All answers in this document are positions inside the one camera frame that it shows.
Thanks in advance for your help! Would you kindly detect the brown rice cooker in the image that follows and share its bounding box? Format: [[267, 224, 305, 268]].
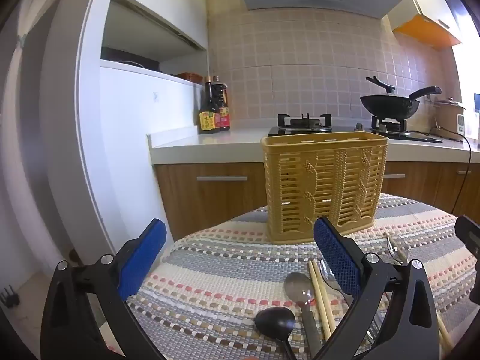
[[431, 97, 466, 141]]

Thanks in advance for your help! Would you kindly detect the yellow plastic utensil basket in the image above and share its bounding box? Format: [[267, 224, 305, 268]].
[[260, 132, 389, 244]]

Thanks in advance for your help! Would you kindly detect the black lid handle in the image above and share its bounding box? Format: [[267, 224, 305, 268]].
[[365, 76, 396, 94]]

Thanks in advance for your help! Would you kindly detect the brown wicker basket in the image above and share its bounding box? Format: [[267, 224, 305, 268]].
[[176, 72, 205, 85]]

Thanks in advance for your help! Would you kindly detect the black power cable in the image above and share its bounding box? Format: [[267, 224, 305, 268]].
[[429, 118, 472, 214]]

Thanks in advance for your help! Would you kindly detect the wooden kitchen counter cabinet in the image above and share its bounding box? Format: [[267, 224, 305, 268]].
[[146, 125, 480, 246]]

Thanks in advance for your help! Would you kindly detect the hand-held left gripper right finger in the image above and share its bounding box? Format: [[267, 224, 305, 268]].
[[313, 215, 440, 360]]

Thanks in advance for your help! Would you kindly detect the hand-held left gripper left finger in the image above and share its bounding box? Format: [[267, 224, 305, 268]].
[[40, 218, 167, 360]]

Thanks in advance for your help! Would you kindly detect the black wok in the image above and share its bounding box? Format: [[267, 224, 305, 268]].
[[360, 86, 442, 119]]

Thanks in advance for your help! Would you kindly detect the white shelf cabinet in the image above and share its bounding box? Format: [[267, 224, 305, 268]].
[[75, 0, 211, 256]]

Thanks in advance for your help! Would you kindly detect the dark cookware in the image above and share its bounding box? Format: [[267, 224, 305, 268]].
[[101, 47, 162, 72]]

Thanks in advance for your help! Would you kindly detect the orange wall cabinet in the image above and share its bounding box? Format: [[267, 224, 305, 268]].
[[392, 0, 463, 50]]

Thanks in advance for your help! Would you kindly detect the dark sauce bottle red label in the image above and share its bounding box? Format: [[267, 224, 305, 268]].
[[212, 76, 231, 132]]

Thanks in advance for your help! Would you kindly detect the black plastic spoon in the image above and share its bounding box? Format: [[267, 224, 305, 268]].
[[254, 306, 298, 360]]

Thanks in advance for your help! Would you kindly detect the striped woven table mat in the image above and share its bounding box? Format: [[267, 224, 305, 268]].
[[101, 193, 479, 360]]

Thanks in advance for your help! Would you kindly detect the metal spoon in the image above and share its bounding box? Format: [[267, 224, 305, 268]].
[[284, 272, 324, 360]]

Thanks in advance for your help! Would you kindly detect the dark sauce bottle yellow label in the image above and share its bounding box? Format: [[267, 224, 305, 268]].
[[199, 76, 220, 134]]

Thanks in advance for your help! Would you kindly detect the black gas stove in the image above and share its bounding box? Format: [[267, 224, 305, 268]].
[[267, 113, 443, 144]]

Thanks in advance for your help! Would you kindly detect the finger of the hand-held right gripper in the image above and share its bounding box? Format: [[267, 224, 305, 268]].
[[454, 214, 480, 257]]

